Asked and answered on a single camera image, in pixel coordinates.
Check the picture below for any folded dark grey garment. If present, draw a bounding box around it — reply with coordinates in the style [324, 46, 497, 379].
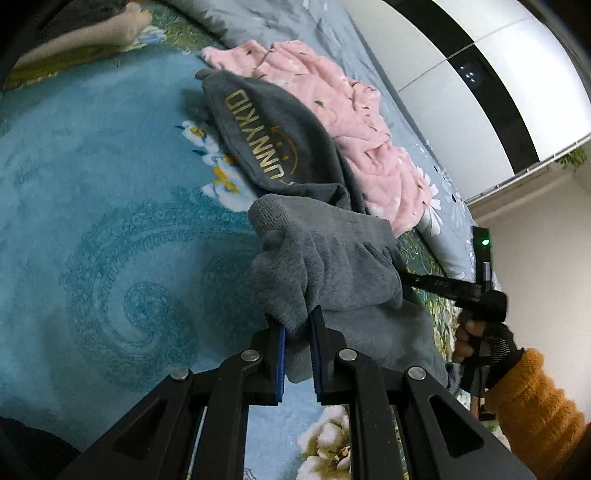
[35, 0, 128, 43]

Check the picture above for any right hand black glove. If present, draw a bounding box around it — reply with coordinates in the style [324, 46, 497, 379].
[453, 320, 524, 396]

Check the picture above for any white black sliding wardrobe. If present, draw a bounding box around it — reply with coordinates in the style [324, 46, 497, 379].
[345, 1, 590, 202]

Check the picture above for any blue floral bed blanket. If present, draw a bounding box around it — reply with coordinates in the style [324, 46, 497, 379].
[0, 22, 509, 480]

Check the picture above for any pink fleece pyjama garment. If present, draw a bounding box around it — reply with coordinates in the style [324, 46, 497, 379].
[202, 40, 437, 236]

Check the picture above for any green plant on wardrobe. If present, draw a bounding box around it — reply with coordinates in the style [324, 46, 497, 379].
[556, 147, 589, 172]

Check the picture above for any folded beige garment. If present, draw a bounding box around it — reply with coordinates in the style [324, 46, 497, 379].
[15, 2, 152, 67]

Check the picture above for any grey sweatshirt gold print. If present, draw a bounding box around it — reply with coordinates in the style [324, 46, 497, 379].
[198, 69, 459, 388]

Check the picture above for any grey floral quilt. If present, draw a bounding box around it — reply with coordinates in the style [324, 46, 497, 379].
[173, 1, 475, 280]

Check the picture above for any folded mustard yellow garment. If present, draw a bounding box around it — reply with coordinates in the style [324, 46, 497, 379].
[4, 45, 119, 91]

